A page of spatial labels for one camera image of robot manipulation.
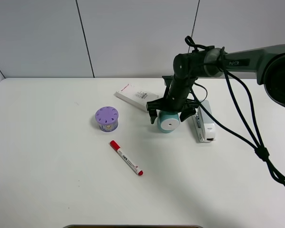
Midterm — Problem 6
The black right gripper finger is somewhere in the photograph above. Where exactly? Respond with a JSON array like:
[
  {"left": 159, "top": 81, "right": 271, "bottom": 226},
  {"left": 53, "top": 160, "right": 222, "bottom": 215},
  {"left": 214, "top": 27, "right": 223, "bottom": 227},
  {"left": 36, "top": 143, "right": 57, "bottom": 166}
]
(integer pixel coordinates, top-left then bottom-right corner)
[{"left": 180, "top": 108, "right": 196, "bottom": 122}]

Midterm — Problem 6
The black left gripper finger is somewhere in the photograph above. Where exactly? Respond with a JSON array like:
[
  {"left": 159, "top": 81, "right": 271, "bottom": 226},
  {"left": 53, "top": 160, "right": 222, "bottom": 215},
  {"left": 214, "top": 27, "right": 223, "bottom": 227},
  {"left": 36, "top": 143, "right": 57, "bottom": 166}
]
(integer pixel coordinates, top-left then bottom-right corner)
[{"left": 148, "top": 109, "right": 158, "bottom": 124}]

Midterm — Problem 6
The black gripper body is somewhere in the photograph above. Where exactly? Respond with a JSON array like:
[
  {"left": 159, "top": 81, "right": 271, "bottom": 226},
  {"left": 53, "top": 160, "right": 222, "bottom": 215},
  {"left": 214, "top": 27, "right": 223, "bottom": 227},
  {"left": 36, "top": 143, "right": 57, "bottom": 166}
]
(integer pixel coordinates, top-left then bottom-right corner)
[{"left": 146, "top": 76, "right": 198, "bottom": 112}]

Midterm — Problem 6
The teal pencil sharpener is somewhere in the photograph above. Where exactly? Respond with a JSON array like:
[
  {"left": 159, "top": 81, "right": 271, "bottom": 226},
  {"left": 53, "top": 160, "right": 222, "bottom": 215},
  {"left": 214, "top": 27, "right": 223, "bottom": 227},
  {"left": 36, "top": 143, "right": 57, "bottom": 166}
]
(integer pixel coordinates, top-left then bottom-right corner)
[{"left": 157, "top": 111, "right": 180, "bottom": 133}]

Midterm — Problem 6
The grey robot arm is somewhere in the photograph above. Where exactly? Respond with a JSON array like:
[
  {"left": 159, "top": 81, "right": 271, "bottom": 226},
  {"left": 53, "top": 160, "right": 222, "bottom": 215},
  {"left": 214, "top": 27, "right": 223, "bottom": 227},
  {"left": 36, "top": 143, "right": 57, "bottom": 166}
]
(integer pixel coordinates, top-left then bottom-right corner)
[{"left": 146, "top": 44, "right": 285, "bottom": 123}]

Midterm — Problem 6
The white grey stapler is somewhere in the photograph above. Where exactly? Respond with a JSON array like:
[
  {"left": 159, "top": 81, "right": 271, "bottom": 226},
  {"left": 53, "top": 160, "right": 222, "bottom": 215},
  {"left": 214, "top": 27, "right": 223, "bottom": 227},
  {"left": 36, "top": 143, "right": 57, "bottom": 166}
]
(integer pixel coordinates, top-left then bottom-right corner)
[{"left": 192, "top": 106, "right": 216, "bottom": 143}]

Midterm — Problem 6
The white flat cardboard box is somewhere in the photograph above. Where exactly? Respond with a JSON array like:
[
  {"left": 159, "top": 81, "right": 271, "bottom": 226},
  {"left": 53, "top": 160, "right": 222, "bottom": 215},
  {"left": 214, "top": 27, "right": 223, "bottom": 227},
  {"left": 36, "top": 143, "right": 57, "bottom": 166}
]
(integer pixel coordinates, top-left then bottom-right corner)
[{"left": 114, "top": 84, "right": 159, "bottom": 113}]

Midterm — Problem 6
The purple round air freshener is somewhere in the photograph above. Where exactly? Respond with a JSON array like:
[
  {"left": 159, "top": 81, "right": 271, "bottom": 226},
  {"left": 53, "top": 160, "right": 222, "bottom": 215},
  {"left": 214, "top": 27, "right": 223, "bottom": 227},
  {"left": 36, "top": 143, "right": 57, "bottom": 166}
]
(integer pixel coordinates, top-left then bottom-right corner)
[{"left": 95, "top": 106, "right": 119, "bottom": 132}]

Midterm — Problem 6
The red capped whiteboard marker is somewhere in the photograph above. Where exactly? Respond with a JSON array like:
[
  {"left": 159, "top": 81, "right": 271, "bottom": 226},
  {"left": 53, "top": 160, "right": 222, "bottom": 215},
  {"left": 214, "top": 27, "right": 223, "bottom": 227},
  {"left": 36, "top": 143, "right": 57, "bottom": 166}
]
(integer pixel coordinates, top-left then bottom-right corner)
[{"left": 109, "top": 140, "right": 143, "bottom": 176}]

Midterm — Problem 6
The black cable bundle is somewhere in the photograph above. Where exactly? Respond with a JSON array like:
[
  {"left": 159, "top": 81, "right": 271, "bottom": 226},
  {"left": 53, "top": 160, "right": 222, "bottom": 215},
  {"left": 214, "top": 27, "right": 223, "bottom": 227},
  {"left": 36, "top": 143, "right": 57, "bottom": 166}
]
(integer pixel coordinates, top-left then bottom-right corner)
[{"left": 184, "top": 36, "right": 285, "bottom": 199}]

